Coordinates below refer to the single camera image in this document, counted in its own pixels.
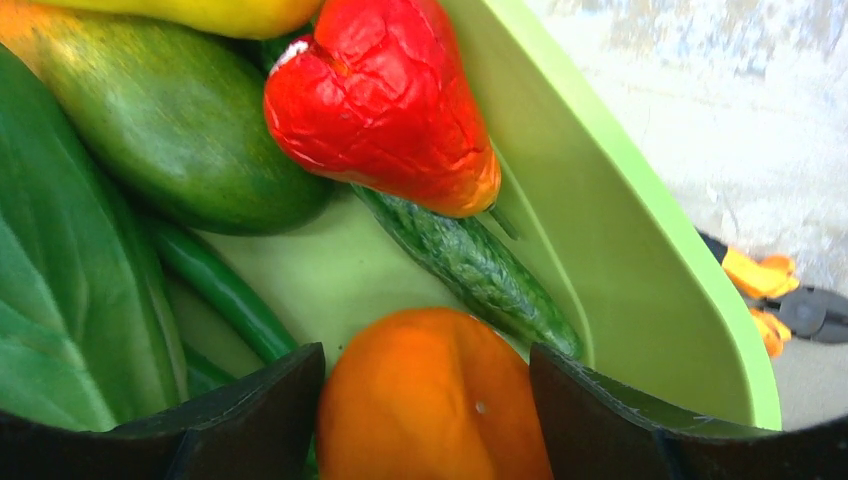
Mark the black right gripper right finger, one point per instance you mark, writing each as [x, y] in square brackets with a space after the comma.
[595, 427]

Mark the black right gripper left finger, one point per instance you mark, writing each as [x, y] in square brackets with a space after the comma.
[258, 427]

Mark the green cucumber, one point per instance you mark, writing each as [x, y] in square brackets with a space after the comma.
[478, 269]

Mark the orange persimmon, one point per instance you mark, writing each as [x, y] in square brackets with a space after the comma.
[430, 393]

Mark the red bell pepper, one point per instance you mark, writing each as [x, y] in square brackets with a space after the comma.
[377, 96]

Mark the green bok choy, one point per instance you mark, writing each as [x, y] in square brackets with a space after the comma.
[88, 340]

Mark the green plastic tray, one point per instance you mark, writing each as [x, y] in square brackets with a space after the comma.
[596, 226]

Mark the orange handled pliers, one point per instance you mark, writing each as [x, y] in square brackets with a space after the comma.
[781, 306]

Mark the green mango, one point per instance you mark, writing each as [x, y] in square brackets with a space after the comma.
[172, 113]

